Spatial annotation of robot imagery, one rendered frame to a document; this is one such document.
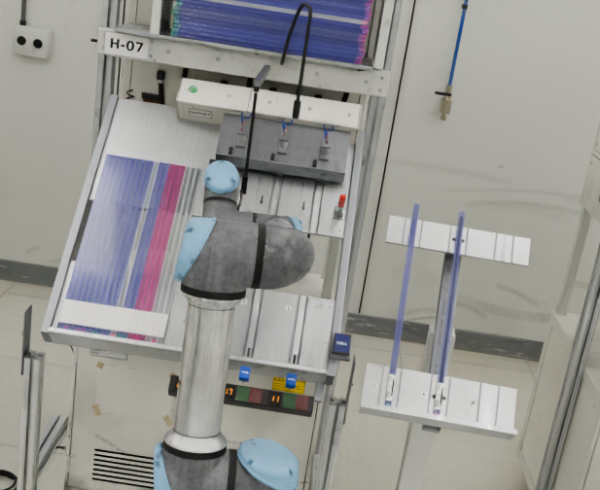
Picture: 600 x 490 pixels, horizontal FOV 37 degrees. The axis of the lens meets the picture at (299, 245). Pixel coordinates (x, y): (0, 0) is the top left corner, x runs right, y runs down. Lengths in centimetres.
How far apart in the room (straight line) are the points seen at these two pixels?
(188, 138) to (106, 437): 88
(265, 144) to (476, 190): 183
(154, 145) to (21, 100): 179
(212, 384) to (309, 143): 96
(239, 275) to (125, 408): 113
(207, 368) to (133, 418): 104
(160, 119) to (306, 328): 72
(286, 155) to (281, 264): 85
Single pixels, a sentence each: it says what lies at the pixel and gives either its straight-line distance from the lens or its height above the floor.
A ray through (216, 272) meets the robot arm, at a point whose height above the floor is 112.
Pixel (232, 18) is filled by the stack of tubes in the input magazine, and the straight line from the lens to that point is 241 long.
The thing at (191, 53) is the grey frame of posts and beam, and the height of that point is 135.
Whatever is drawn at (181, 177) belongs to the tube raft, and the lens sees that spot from 238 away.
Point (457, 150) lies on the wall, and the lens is 401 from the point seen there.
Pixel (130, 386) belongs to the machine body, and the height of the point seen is 44.
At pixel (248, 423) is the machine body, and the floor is 38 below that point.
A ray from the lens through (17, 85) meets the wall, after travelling 418.
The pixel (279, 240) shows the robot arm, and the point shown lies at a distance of 156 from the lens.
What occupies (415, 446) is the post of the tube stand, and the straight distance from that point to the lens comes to 230.
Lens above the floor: 166
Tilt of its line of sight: 18 degrees down
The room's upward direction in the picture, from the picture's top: 9 degrees clockwise
